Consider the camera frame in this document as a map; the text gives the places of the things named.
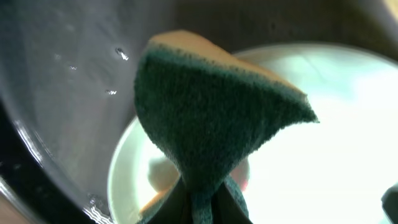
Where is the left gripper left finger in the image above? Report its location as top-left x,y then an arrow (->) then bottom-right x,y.
146,178 -> 193,224

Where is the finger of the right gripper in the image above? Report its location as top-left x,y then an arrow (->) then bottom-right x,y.
381,184 -> 398,224

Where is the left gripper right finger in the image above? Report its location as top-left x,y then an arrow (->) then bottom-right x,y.
214,183 -> 252,224

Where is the mint plate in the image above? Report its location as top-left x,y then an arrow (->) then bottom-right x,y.
108,43 -> 397,223

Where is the green yellow sponge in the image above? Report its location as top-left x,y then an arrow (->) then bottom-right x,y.
134,30 -> 318,223

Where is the black round tray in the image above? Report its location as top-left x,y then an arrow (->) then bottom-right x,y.
1,0 -> 397,223

